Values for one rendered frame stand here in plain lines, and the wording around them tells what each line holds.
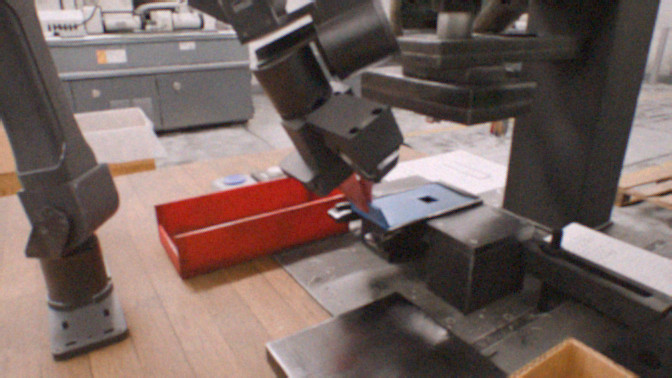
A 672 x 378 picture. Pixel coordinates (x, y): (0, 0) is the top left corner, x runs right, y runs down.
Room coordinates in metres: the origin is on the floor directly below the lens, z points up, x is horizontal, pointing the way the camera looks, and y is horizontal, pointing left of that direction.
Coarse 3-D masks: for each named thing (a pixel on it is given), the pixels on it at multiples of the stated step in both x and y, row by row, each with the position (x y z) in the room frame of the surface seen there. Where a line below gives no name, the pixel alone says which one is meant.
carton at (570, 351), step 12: (552, 348) 0.27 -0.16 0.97; (564, 348) 0.27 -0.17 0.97; (576, 348) 0.28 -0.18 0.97; (588, 348) 0.27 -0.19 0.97; (540, 360) 0.26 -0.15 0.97; (552, 360) 0.27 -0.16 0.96; (564, 360) 0.28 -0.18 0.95; (576, 360) 0.27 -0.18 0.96; (588, 360) 0.27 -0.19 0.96; (600, 360) 0.26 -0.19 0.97; (516, 372) 0.25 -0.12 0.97; (528, 372) 0.25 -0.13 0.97; (540, 372) 0.26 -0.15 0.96; (552, 372) 0.27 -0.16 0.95; (564, 372) 0.28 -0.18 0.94; (576, 372) 0.27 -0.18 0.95; (588, 372) 0.27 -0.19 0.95; (600, 372) 0.26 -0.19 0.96; (612, 372) 0.25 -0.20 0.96; (624, 372) 0.25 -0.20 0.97
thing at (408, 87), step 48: (432, 0) 0.52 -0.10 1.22; (480, 0) 0.51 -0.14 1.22; (432, 48) 0.46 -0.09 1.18; (480, 48) 0.48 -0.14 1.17; (528, 48) 0.53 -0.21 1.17; (576, 48) 0.58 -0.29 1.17; (384, 96) 0.54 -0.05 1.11; (432, 96) 0.47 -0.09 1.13; (480, 96) 0.43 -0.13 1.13; (528, 96) 0.48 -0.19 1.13
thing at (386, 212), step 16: (400, 192) 0.54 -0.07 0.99; (416, 192) 0.55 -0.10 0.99; (432, 192) 0.55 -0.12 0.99; (448, 192) 0.55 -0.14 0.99; (352, 208) 0.50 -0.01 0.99; (368, 208) 0.46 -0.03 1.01; (384, 208) 0.50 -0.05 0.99; (400, 208) 0.50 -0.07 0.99; (416, 208) 0.50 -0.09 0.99; (432, 208) 0.50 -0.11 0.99; (448, 208) 0.50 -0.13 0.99; (384, 224) 0.45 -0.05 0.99
